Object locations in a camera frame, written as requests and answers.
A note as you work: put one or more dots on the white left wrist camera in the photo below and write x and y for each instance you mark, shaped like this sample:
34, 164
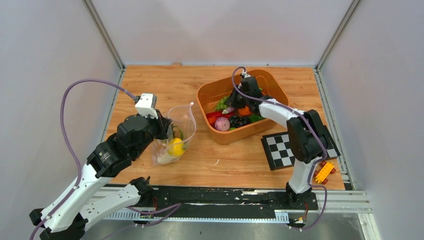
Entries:
145, 105

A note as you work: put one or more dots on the yellow toy lemon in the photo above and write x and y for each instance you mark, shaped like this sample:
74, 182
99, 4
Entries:
176, 148

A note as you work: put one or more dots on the toy orange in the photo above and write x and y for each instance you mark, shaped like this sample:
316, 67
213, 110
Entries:
244, 111

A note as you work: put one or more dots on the black toy grape bunch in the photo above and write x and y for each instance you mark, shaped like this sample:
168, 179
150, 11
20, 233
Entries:
237, 121

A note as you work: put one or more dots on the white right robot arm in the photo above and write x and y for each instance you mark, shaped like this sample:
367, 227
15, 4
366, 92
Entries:
306, 133

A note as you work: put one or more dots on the toy pineapple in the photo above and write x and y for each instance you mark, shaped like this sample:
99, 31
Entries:
177, 133

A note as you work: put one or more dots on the yellow toy brick car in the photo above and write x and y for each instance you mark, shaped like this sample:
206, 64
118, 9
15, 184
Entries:
322, 171

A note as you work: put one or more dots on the black white checkerboard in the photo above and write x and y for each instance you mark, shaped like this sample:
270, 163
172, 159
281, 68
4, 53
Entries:
277, 150

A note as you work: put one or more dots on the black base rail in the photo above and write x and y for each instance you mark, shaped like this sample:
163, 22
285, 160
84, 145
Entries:
225, 203

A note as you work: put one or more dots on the green toy grape bunch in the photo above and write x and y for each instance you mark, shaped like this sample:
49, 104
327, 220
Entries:
221, 104

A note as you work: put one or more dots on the white toy radish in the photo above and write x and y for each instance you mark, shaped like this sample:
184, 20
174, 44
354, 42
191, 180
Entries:
164, 158

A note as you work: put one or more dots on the clear zip top bag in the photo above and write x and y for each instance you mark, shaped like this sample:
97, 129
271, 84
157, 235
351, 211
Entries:
183, 117

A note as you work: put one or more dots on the green toy pepper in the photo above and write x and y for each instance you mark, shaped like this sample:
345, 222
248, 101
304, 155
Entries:
255, 118

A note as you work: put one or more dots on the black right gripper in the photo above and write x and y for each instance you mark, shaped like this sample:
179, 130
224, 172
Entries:
231, 102

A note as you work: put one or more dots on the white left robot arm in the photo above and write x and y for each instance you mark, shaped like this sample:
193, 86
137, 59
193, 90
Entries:
71, 215

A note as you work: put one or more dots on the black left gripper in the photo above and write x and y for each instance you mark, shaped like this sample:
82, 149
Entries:
163, 122

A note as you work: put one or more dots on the pink toy onion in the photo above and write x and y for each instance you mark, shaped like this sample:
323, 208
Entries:
222, 124

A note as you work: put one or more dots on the red toy chili pepper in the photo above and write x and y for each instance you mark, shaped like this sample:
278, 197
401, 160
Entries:
218, 114

